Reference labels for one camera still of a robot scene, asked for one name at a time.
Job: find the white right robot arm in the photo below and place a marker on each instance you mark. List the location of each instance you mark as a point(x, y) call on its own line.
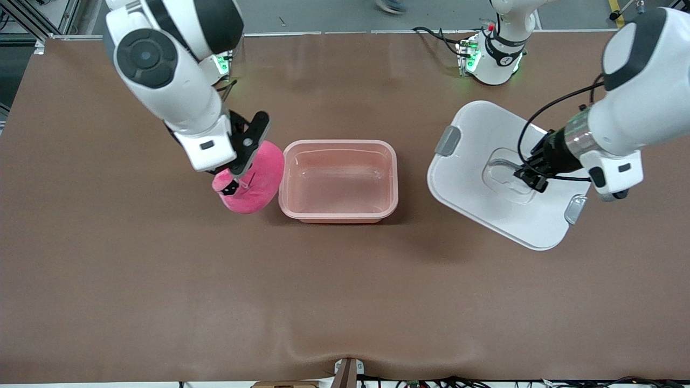
point(172, 81)

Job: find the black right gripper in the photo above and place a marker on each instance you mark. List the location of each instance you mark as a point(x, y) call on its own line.
point(230, 189)

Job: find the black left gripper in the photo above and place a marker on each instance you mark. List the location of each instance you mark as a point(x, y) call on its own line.
point(555, 151)

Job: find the grey stand leg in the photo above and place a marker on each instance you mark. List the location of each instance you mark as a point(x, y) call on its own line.
point(620, 9)

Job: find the pink plush toy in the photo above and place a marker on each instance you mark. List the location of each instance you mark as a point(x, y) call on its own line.
point(259, 186)

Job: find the white box lid grey latches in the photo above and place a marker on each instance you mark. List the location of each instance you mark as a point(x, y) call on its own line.
point(469, 183)

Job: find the white table edge rail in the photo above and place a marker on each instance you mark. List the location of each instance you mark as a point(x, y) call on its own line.
point(302, 33)

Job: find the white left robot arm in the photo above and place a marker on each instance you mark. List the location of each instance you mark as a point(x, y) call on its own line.
point(647, 97)

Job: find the brown table mat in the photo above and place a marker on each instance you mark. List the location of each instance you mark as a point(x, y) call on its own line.
point(345, 296)

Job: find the aluminium frame profile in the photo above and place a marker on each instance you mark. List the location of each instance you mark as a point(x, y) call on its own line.
point(32, 19)

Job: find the pink translucent plastic box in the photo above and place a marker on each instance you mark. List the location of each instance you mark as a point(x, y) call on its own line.
point(339, 183)

